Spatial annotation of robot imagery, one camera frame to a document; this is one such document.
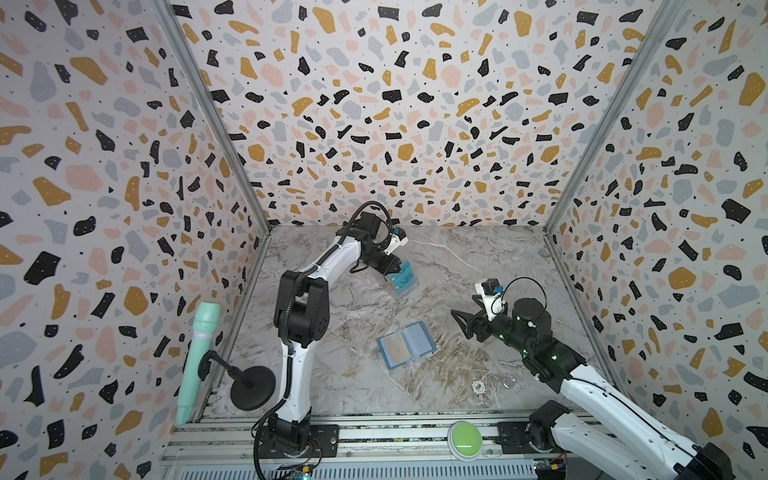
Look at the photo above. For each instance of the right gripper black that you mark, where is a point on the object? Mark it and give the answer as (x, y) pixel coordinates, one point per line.
(480, 321)

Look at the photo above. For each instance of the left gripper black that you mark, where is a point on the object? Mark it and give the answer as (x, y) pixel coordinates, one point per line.
(390, 268)

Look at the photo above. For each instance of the teal VIP credit card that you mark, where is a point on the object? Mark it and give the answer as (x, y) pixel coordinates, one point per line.
(402, 279)

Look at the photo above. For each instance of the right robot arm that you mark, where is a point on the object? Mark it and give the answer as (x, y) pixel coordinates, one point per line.
(630, 444)

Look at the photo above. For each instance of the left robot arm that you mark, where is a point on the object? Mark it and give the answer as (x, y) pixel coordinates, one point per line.
(302, 317)

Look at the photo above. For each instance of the white poker chip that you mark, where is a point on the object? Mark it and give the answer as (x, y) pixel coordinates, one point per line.
(478, 387)

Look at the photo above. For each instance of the green push button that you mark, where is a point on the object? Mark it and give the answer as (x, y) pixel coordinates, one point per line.
(465, 441)

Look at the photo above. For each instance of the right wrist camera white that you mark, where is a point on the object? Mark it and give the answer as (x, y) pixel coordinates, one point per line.
(490, 294)

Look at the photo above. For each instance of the mint green cylinder handle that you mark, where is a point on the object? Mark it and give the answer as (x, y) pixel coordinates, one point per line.
(205, 324)

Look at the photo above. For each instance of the aluminium front rail frame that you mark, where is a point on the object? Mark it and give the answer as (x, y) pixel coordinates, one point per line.
(386, 446)

